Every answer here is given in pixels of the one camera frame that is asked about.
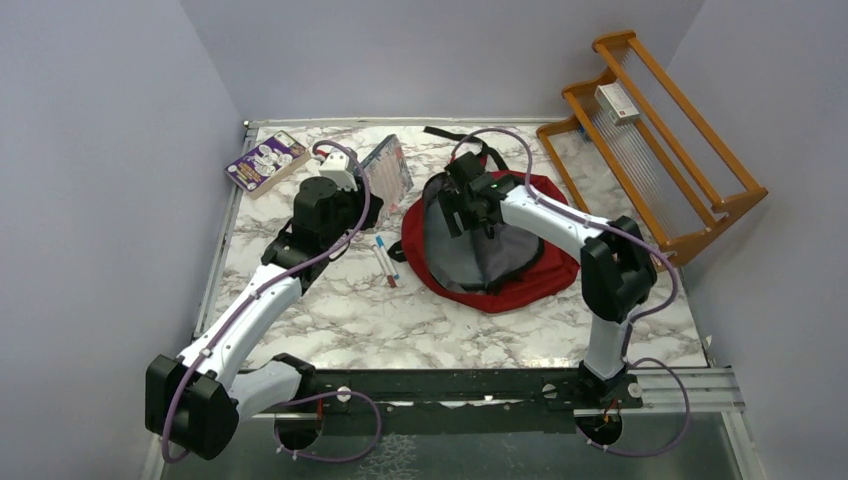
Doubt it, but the floral cover book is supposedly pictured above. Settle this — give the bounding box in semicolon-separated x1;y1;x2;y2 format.
362;134;413;217

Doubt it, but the purple cover book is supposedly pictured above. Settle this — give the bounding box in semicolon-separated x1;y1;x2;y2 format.
224;130;310;199

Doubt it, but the red backpack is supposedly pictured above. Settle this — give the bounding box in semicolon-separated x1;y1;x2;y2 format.
386;125;583;315

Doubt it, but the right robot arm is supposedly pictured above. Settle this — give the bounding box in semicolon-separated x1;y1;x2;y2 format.
439;153;657;407

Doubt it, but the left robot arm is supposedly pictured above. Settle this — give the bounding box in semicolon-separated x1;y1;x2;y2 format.
144;140;383;464

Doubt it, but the white marker blue cap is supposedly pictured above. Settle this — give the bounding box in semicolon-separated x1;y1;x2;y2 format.
375;234;399;280

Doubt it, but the white marker red cap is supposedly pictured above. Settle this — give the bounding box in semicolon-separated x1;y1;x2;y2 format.
371;245;397;289

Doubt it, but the white red small box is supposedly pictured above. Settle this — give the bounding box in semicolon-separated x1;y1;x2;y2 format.
594;82;640;126

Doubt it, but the wooden rack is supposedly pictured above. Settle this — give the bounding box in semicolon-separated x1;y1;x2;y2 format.
536;30;768;267

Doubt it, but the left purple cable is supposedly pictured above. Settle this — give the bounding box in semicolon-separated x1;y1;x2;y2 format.
160;139;386;465

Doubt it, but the aluminium table frame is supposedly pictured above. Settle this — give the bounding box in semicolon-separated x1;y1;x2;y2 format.
139;117;763;480

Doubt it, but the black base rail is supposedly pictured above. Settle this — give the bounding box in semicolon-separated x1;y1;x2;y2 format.
250;367;644;439

